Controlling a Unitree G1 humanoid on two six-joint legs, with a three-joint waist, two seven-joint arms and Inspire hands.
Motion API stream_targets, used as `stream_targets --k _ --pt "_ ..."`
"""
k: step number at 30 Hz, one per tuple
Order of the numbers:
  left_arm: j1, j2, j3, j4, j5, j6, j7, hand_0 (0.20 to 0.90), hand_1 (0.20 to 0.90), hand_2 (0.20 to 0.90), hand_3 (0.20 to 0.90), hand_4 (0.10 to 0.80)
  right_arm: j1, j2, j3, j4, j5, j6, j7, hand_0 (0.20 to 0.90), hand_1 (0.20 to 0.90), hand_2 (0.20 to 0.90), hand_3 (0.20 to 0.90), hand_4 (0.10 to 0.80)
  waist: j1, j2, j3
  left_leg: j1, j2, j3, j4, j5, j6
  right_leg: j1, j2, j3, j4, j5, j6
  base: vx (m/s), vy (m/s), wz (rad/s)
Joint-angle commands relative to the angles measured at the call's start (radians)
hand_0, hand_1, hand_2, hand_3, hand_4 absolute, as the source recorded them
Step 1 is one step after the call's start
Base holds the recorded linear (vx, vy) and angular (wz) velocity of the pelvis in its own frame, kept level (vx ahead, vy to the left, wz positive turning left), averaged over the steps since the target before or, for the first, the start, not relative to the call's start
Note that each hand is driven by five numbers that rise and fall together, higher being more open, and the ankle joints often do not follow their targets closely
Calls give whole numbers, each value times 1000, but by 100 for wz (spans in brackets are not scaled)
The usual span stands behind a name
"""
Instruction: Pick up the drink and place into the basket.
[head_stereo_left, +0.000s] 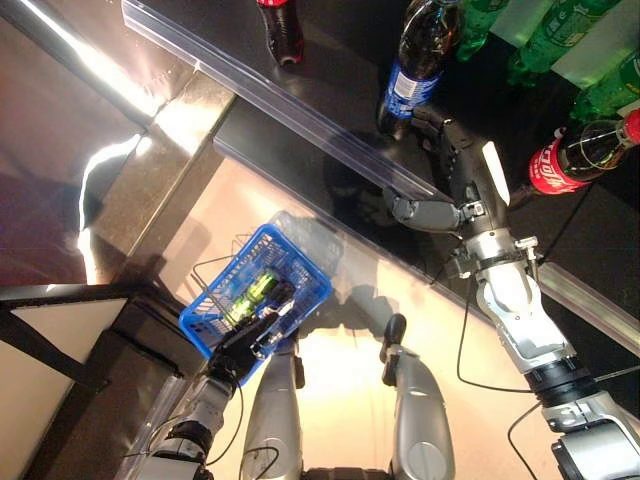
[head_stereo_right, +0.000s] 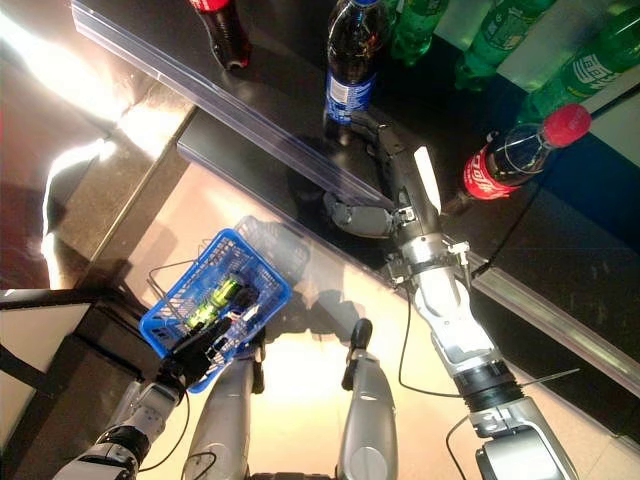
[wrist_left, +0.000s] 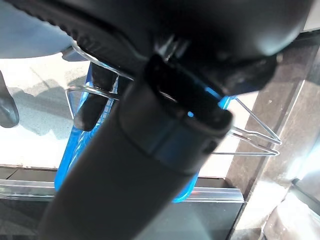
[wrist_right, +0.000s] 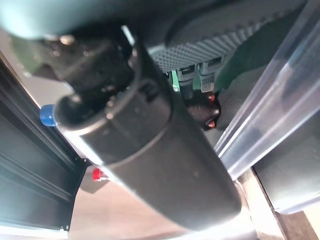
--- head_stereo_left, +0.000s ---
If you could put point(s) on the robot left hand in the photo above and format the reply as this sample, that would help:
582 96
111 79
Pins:
245 350

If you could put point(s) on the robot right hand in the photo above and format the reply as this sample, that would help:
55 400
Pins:
470 185

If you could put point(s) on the blue plastic shopping basket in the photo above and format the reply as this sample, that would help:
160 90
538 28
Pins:
200 320

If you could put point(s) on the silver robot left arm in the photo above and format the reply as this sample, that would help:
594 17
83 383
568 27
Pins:
200 405

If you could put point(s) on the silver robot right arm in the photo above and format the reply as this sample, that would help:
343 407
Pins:
520 310

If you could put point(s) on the green bottle in basket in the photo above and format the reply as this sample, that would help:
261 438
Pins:
242 310
264 285

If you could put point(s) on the silver robot left leg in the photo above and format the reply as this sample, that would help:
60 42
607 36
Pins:
272 415

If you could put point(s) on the silver robot leg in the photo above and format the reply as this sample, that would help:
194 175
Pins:
420 415
272 415

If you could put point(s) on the Coca-Cola bottle red cap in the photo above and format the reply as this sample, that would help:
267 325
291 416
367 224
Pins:
555 167
285 35

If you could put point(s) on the black cabinet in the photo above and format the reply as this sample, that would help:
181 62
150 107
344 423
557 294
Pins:
150 340

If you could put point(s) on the green Sprite bottle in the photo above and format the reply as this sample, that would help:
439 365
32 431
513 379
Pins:
480 30
610 95
550 45

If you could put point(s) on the dark robot waist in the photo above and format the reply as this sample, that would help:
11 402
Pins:
350 475

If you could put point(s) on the silver robot right leg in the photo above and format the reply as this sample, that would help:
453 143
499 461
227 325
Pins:
420 415

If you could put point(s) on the thin grey antenna rod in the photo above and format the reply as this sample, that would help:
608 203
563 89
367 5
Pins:
617 374

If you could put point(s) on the black shelf board clear rail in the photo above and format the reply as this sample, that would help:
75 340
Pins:
600 350
300 170
615 240
340 65

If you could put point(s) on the white panel black frame stand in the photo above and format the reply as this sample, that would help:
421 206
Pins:
60 330

